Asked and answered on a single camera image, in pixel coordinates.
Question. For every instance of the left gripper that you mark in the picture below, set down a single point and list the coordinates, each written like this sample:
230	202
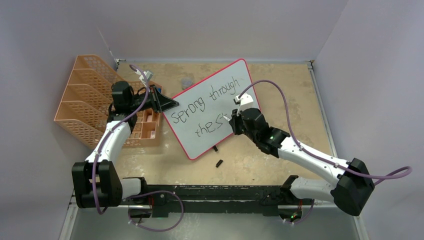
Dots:
158	102

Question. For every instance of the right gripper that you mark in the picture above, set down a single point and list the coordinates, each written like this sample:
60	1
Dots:
234	122

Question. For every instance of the red-framed whiteboard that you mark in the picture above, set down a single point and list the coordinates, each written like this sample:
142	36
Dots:
198	122

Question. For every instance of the black marker cap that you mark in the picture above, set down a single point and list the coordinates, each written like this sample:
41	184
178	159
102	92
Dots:
219	163

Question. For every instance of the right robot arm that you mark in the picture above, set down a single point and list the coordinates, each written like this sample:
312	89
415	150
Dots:
342	182

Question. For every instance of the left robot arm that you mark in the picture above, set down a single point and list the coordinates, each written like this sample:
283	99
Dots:
95	180

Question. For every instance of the clear jar of clips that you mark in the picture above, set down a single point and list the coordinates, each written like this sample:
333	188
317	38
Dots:
187	82

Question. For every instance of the orange plastic file organizer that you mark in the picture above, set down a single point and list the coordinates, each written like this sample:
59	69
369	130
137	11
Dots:
83	109

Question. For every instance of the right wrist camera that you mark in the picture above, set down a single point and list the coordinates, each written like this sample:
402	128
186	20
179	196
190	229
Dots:
243	101

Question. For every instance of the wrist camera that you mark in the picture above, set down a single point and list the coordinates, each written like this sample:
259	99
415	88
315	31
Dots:
243	101
146	76

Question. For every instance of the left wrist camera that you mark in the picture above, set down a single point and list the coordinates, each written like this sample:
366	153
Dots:
146	76

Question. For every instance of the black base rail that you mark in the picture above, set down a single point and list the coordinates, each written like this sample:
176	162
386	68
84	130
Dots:
158	201

